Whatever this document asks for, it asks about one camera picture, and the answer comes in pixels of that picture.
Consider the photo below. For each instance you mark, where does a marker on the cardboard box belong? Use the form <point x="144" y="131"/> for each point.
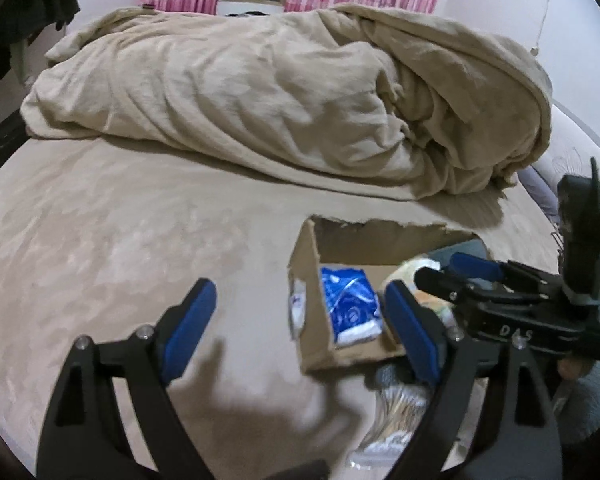
<point x="310" y="280"/>

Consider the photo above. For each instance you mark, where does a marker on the beige fleece blanket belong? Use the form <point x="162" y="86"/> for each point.
<point x="260" y="95"/>

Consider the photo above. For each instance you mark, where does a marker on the clear cotton swab packet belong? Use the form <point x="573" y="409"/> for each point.
<point x="397" y="410"/>

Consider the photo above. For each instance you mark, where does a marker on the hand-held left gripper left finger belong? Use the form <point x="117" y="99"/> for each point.
<point x="192" y="322"/>

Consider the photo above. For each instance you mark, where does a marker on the light grey pillow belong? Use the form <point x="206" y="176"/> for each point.
<point x="575" y="145"/>

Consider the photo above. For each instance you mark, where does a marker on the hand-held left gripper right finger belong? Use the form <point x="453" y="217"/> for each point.
<point x="412" y="332"/>

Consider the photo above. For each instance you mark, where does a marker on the dark hanging clothes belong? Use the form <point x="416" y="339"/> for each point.
<point x="20" y="15"/>

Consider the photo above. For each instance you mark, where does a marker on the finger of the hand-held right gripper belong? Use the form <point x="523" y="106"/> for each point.
<point x="442" y="282"/>
<point x="477" y="267"/>

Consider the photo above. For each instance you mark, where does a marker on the bed with beige sheet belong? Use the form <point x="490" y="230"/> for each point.
<point x="130" y="220"/>

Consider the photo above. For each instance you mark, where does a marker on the blue and white packet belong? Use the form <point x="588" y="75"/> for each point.
<point x="349" y="305"/>

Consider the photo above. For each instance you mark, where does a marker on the person's right forearm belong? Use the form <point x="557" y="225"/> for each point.
<point x="587" y="400"/>

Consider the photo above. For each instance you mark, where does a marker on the white label on box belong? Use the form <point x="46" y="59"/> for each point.
<point x="297" y="307"/>

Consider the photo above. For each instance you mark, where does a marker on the pale yellow packet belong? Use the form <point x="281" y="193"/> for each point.
<point x="405" y="270"/>

